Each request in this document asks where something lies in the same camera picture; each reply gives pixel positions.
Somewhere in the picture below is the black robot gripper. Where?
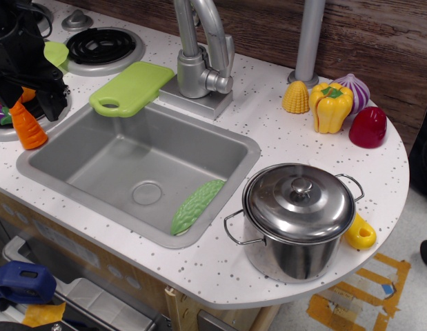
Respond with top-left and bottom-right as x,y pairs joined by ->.
0,1 -> 69,121

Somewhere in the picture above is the orange toy carrot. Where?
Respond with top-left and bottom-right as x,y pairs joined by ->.
10,87 -> 48,150

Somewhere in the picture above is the green plastic cutting board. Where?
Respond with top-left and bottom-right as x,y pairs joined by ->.
89,61 -> 175,118

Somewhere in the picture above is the purple toy eggplant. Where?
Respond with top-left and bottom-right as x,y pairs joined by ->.
0,105 -> 12,126

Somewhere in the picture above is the light green toy leaf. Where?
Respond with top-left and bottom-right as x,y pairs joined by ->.
43,41 -> 69,67

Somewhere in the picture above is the black coil stove burner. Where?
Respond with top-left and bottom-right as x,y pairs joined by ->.
61,27 -> 146,77

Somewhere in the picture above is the grey stove knob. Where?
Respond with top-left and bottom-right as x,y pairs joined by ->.
61,10 -> 93,32

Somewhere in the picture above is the grey toy sink basin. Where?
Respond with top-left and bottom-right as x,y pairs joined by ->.
17,103 -> 261,249

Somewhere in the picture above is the silver toy faucet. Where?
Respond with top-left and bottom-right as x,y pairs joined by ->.
159,1 -> 235,120

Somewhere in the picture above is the blue clamp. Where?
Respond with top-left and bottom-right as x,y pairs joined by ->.
0,261 -> 57,304

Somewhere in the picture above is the green toy lettuce leaf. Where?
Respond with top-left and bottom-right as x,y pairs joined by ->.
170,179 -> 226,236

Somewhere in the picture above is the yellow toy corn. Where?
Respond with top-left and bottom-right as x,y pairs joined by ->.
281,81 -> 310,114

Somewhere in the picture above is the grey metal pole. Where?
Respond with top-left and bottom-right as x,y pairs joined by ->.
288,0 -> 326,89

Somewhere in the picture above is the stainless steel pot lid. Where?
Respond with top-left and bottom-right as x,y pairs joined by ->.
242,163 -> 356,244

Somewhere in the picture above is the yellow toy bell pepper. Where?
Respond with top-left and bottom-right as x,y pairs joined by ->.
308,83 -> 354,134

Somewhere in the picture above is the purple toy onion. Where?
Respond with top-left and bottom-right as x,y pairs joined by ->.
332,73 -> 370,115

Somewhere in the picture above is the red toy pepper half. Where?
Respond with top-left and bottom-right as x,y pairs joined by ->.
348,106 -> 387,149

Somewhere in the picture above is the black wheeled object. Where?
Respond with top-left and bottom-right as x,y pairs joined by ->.
408,103 -> 427,267

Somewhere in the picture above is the yellow plastic utensil handle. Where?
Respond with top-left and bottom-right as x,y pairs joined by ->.
344,213 -> 377,250

